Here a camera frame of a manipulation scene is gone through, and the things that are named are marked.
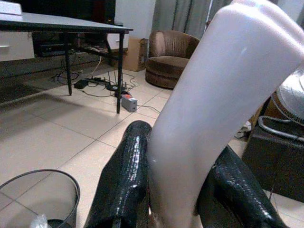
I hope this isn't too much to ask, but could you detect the white box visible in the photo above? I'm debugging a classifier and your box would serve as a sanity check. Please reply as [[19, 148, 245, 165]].
[[0, 0, 23, 16]]

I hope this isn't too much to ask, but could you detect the black router with antennas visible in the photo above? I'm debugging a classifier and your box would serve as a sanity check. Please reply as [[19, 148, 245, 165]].
[[106, 71, 130, 97]]

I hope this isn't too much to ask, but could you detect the brown round armchair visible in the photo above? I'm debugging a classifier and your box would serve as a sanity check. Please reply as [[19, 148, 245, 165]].
[[144, 30, 200, 90]]

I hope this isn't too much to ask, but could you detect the black power adapter brick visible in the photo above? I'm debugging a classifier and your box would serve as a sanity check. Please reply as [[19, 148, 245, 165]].
[[74, 79, 90, 90]]

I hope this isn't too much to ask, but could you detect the grey top black leg table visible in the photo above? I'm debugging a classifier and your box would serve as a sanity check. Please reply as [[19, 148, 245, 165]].
[[0, 11, 134, 114]]

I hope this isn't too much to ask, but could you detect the clear plastic bag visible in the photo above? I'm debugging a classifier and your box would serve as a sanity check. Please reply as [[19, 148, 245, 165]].
[[28, 213, 49, 228]]

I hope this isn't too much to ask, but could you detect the white drawer tv cabinet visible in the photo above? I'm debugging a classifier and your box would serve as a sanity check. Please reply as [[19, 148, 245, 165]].
[[0, 30, 36, 63]]

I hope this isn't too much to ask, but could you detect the brown cardboard box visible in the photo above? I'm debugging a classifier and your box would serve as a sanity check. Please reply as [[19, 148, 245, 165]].
[[122, 37, 149, 73]]

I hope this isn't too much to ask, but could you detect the dark brown cabinet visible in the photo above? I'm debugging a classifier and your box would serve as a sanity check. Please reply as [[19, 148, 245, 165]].
[[242, 115, 304, 203]]

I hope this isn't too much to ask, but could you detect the white electric fan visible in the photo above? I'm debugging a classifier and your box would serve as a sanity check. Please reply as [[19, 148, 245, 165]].
[[270, 66, 304, 126]]

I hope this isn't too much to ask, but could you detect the black television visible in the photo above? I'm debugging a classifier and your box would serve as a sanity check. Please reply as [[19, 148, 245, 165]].
[[20, 0, 116, 24]]

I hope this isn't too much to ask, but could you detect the grey curtain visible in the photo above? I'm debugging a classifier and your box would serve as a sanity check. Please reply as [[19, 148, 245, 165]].
[[152, 0, 304, 41]]

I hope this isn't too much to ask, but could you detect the black power strip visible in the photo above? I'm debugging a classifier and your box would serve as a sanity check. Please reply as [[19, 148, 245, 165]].
[[85, 76, 109, 84]]

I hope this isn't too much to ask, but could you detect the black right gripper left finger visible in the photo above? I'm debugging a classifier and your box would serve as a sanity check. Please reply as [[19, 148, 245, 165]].
[[83, 120, 152, 228]]

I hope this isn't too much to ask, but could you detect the grey box with red label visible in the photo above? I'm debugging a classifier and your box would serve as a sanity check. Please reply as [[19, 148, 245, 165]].
[[121, 94, 138, 113]]

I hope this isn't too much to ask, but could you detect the grey cable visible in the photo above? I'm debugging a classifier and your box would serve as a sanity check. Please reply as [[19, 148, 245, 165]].
[[136, 96, 171, 114]]

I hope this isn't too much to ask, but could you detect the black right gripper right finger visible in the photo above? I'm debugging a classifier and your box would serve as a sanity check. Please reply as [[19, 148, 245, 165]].
[[197, 145, 291, 228]]

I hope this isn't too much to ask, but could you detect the black wire mesh wastebasket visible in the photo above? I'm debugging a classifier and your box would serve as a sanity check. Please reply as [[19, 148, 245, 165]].
[[0, 169, 81, 228]]

